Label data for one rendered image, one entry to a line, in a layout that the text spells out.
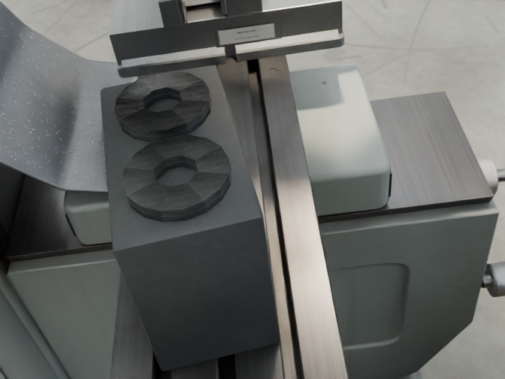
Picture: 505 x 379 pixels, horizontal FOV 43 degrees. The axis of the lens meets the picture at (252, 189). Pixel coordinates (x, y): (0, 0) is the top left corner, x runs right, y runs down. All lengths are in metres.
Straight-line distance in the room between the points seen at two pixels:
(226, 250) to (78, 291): 0.63
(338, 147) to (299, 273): 0.34
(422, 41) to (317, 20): 1.72
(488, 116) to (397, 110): 1.17
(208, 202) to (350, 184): 0.49
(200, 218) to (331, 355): 0.21
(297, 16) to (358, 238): 0.36
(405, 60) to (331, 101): 1.52
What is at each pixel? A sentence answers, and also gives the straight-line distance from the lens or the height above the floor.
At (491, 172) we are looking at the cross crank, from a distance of 1.22.
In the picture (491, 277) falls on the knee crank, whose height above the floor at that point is 0.51.
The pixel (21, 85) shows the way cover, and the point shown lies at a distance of 1.05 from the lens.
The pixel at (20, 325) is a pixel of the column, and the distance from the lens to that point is 1.19.
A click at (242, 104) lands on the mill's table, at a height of 0.91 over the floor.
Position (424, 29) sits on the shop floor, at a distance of 2.78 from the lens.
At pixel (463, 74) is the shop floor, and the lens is 2.54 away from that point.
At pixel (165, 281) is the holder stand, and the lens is 0.54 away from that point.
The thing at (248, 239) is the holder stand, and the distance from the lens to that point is 0.52.
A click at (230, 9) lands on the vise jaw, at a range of 0.97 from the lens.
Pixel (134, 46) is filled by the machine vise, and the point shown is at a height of 0.96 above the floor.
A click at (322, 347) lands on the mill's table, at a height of 0.91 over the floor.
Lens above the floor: 1.48
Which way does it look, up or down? 45 degrees down
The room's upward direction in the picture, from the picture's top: 8 degrees counter-clockwise
